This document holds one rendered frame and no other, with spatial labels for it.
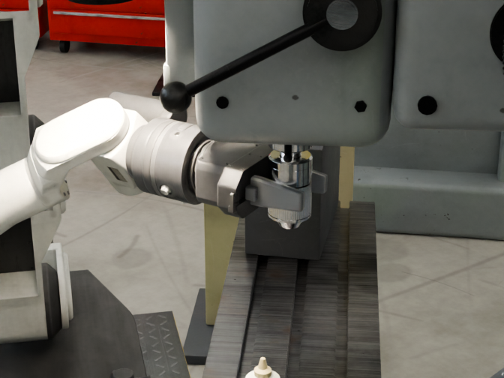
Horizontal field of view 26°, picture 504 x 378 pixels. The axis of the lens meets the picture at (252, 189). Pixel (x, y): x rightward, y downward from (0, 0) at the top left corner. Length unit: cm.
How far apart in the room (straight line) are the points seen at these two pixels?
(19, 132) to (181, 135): 63
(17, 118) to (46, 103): 353
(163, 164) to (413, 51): 34
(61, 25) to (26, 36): 426
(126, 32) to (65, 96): 67
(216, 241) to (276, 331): 163
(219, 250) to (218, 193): 201
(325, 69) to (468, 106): 14
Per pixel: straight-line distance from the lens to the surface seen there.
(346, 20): 97
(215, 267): 318
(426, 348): 326
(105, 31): 592
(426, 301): 350
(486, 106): 102
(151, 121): 123
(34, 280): 201
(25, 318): 204
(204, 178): 117
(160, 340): 250
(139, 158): 121
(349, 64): 102
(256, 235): 171
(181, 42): 111
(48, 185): 126
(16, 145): 180
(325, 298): 161
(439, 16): 99
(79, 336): 220
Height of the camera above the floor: 170
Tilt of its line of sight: 23 degrees down
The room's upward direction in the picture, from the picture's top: straight up
